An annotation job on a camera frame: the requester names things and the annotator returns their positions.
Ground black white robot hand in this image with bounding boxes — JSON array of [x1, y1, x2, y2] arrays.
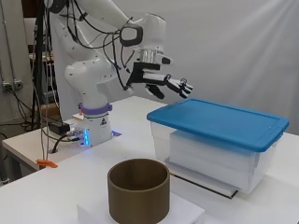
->
[[125, 50, 194, 101]]

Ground blue plastic lid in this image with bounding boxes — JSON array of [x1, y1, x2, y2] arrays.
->
[[146, 97, 291, 153]]

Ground clear plastic box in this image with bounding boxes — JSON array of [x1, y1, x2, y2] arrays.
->
[[149, 119, 283, 195]]

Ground white hanging sheet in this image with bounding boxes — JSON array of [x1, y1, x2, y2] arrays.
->
[[50, 0, 299, 136]]

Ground electronics box with blue light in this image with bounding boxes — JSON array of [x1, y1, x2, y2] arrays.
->
[[66, 113, 92, 147]]

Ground black power adapter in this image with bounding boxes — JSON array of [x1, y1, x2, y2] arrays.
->
[[50, 121, 70, 135]]

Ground black stand pole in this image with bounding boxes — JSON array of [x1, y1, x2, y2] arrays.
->
[[31, 0, 50, 129]]

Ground white book with dark edge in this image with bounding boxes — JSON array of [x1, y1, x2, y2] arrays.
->
[[164, 157, 239, 199]]

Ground brown round tub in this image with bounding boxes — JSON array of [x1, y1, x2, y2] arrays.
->
[[107, 158, 171, 224]]

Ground orange clamp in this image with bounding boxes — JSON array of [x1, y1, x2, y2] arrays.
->
[[36, 159, 59, 169]]

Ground white side table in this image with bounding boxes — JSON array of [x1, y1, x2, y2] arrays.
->
[[1, 118, 94, 176]]

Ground black cable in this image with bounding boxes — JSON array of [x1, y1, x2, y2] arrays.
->
[[50, 132, 76, 154]]

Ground grey wall outlet box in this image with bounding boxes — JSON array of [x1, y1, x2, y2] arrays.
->
[[2, 79, 24, 91]]

